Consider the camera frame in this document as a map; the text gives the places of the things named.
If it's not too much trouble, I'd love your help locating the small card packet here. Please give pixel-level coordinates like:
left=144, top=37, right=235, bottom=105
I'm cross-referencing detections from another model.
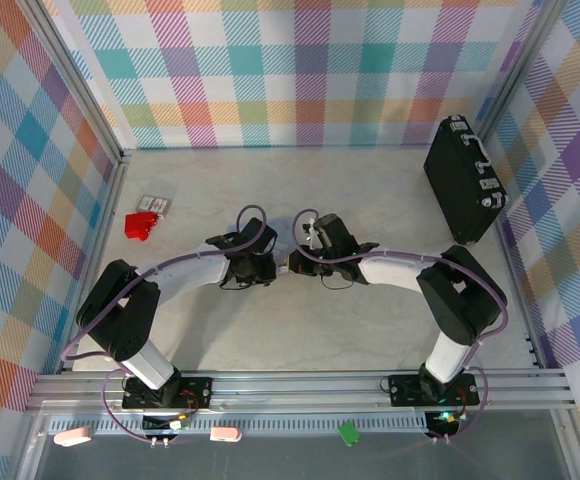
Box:
left=137, top=194, right=172, bottom=217

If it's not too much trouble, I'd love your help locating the red plastic block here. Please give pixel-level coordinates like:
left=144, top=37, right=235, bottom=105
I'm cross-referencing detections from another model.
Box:
left=123, top=210, right=160, bottom=242

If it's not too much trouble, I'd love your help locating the black briefcase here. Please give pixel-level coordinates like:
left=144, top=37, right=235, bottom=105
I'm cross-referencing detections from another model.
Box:
left=422, top=113, right=510, bottom=247

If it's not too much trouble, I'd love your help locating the pink plastic clip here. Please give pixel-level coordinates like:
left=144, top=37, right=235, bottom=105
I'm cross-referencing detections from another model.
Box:
left=209, top=426, right=244, bottom=444
left=53, top=426, right=94, bottom=447

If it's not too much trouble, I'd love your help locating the green plastic clip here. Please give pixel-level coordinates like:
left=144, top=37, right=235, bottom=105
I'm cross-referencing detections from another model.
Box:
left=337, top=422, right=362, bottom=446

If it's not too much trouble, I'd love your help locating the grey metal panel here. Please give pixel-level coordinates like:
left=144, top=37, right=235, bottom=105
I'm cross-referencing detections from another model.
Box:
left=17, top=412, right=580, bottom=480

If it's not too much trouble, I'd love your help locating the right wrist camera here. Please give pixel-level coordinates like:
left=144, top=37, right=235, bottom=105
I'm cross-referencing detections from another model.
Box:
left=303, top=215, right=321, bottom=251

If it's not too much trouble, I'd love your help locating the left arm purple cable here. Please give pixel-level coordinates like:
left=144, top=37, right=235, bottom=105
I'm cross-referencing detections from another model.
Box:
left=61, top=203, right=270, bottom=446

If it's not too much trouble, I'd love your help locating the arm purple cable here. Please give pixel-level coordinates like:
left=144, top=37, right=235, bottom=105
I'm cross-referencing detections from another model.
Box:
left=61, top=203, right=270, bottom=446
left=292, top=209, right=510, bottom=446

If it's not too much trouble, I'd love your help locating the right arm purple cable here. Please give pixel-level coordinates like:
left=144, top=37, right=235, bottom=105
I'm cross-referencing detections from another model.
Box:
left=292, top=209, right=510, bottom=446

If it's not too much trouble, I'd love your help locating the wide aluminium base rail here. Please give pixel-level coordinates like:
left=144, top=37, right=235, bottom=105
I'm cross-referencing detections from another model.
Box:
left=24, top=368, right=579, bottom=415

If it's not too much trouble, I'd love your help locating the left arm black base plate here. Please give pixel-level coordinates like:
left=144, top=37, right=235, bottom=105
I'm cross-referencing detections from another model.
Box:
left=121, top=375, right=214, bottom=412

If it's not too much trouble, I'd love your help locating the grey slotted cable duct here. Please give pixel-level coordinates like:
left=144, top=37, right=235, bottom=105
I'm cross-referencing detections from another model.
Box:
left=47, top=417, right=429, bottom=437

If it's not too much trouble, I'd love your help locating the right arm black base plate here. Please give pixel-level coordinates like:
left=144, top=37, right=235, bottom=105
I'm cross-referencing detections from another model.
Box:
left=387, top=372, right=481, bottom=407

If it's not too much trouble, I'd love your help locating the black connector bracket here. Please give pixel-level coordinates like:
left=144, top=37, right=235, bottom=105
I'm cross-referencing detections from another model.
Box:
left=142, top=413, right=192, bottom=442
left=424, top=410, right=460, bottom=440

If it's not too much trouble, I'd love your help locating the aluminium frame post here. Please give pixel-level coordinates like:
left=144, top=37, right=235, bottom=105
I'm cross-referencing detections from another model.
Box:
left=477, top=0, right=569, bottom=146
left=17, top=0, right=132, bottom=166

